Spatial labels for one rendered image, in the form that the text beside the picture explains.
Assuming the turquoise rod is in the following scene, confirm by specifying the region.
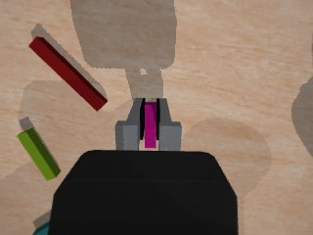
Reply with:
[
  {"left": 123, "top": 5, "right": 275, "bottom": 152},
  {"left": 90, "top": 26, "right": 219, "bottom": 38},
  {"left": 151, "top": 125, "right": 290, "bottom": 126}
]
[{"left": 32, "top": 221, "right": 49, "bottom": 235}]

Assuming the lime green rod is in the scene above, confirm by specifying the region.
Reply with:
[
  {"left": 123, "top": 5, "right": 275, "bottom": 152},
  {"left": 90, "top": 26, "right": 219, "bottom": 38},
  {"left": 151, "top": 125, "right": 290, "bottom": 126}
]
[{"left": 17, "top": 128, "right": 61, "bottom": 181}]

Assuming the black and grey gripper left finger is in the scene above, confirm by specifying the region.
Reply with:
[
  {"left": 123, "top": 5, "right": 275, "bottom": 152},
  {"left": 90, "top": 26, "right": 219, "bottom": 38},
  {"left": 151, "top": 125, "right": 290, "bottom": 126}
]
[{"left": 115, "top": 98, "right": 146, "bottom": 151}]

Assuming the dark red rod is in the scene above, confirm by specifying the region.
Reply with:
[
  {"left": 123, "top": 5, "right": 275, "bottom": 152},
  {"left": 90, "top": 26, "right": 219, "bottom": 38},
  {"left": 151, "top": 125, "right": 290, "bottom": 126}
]
[{"left": 28, "top": 36, "right": 108, "bottom": 112}]

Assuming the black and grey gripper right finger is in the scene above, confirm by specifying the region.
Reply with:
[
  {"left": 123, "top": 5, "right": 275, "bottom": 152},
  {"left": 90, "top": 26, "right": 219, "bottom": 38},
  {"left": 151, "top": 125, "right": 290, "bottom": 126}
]
[{"left": 156, "top": 98, "right": 182, "bottom": 151}]

